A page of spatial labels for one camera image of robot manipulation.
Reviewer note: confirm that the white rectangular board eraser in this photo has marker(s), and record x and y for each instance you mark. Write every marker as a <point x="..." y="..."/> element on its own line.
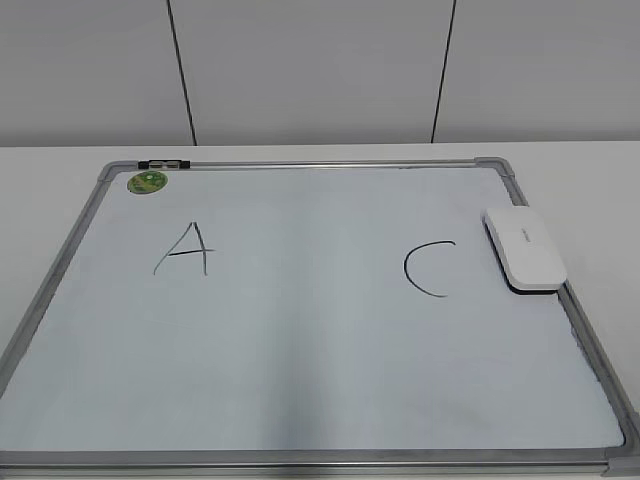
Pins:
<point x="528" y="257"/>

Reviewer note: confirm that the black and silver board clip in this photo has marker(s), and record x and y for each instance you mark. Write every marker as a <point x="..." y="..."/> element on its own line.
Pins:
<point x="164" y="164"/>

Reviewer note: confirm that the white board with aluminium frame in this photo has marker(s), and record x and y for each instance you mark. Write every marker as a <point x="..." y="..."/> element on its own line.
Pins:
<point x="304" y="317"/>

